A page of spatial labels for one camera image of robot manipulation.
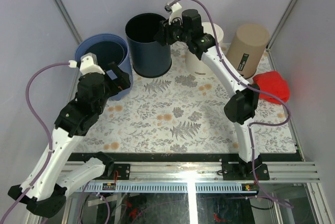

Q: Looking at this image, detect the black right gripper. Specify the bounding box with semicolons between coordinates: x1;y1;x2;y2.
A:
153;15;191;47

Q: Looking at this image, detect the dark navy tall bin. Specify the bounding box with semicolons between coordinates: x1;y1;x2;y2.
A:
125;13;172;79

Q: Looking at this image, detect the cream white bin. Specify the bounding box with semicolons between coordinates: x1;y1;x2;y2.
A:
185;22;224;77

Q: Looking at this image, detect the tan cylindrical bin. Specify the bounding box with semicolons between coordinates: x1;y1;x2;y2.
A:
226;24;270;79

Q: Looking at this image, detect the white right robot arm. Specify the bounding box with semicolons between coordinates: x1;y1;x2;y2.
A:
154;7;259;179

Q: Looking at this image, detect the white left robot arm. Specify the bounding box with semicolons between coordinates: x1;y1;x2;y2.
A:
8;58;131;219

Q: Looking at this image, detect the light blue plastic bin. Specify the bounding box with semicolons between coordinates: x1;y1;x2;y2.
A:
74;33;133;85

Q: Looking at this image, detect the dark teal inner bin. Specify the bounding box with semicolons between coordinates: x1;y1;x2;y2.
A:
85;41;125;72

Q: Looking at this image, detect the red crumpled cloth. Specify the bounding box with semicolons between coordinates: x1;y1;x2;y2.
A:
252;71;290;103

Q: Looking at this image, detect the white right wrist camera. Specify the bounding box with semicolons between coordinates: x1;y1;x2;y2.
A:
164;2;182;25

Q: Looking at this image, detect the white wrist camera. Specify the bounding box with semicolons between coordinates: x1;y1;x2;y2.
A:
68;53;105;75
164;2;182;25

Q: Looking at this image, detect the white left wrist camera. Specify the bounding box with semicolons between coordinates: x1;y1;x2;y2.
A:
68;53;105;75

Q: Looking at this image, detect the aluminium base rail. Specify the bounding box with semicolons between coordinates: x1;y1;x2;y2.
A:
56;162;320;194

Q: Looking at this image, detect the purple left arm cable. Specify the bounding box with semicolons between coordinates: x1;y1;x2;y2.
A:
0;61;79;224

